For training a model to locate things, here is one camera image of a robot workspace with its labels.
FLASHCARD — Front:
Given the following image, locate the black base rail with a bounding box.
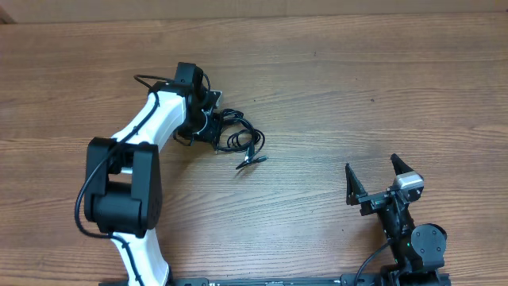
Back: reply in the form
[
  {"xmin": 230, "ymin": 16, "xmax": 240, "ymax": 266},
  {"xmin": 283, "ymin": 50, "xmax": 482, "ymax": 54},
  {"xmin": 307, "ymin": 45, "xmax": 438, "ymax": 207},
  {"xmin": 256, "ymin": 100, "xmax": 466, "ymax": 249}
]
[{"xmin": 98, "ymin": 272, "xmax": 452, "ymax": 286}]

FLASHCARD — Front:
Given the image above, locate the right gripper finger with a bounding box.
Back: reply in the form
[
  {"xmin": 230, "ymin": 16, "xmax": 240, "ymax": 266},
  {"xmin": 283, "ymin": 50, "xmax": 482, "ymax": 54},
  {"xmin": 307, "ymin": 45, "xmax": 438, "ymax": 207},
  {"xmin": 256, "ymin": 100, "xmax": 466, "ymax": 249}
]
[
  {"xmin": 391, "ymin": 153, "xmax": 413, "ymax": 176},
  {"xmin": 345, "ymin": 163, "xmax": 368, "ymax": 206}
]

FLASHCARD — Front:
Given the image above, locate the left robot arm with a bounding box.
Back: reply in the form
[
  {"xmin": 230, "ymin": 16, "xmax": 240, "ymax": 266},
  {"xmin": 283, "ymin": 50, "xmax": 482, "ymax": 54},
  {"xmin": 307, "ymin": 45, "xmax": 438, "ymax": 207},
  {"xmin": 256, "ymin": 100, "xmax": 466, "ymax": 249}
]
[{"xmin": 75, "ymin": 62, "xmax": 222, "ymax": 285}]

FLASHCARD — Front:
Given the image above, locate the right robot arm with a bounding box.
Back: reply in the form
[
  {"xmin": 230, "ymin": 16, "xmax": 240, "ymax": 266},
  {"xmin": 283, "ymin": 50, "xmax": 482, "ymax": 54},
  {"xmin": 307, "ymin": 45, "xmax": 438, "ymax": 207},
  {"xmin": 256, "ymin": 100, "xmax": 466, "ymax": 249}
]
[{"xmin": 344, "ymin": 153, "xmax": 451, "ymax": 285}]

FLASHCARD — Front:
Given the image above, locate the thick black USB cable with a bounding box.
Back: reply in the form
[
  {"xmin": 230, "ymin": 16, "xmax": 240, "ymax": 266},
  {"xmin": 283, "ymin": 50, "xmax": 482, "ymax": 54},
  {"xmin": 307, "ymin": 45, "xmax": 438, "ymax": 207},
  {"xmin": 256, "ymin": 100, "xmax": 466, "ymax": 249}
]
[{"xmin": 225, "ymin": 118, "xmax": 269, "ymax": 171}]

